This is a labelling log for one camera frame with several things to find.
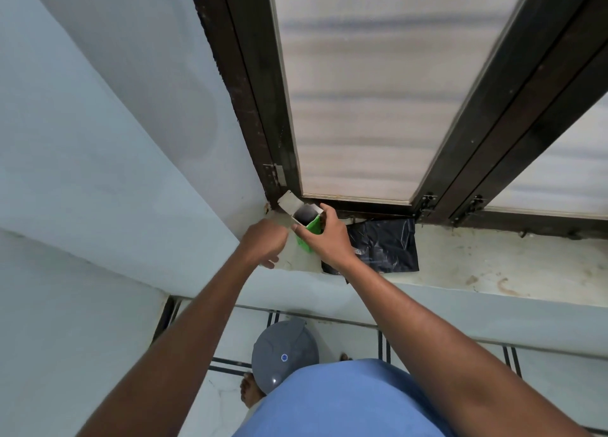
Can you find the green cardboard box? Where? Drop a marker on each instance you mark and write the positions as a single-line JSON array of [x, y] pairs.
[[308, 217]]

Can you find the person's right thumb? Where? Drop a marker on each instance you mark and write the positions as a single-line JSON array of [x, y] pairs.
[[304, 232]]

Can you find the narrow frosted window pane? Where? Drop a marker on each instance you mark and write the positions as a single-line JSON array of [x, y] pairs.
[[565, 175]]

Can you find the black window latch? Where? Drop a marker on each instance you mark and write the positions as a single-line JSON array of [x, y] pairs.
[[470, 208], [426, 206]]

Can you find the person's left fingers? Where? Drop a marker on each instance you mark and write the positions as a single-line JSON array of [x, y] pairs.
[[271, 262]]

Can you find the person's left foot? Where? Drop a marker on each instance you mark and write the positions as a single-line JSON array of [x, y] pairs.
[[250, 390]]

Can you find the person's blue shirt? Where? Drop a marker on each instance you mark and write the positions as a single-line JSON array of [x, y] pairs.
[[346, 401]]

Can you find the dark wooden window frame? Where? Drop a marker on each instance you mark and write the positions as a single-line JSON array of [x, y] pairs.
[[503, 118]]

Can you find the grey round bin lid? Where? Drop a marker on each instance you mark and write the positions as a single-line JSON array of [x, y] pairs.
[[284, 353]]

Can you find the person's right hand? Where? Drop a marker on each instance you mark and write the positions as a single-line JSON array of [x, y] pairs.
[[330, 244]]

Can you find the person's left forearm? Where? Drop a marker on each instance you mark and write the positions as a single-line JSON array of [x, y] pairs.
[[180, 356]]

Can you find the wide frosted window pane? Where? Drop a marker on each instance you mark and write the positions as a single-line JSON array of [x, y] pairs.
[[380, 85]]

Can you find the person's right forearm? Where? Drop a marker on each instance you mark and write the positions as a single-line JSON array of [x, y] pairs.
[[441, 356]]

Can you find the black plastic bag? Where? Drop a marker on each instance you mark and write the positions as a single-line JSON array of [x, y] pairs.
[[387, 247]]

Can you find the person's left hand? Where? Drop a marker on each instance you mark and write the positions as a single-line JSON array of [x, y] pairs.
[[262, 239]]

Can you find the metal window hinge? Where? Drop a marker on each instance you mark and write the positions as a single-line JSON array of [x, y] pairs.
[[276, 174]]

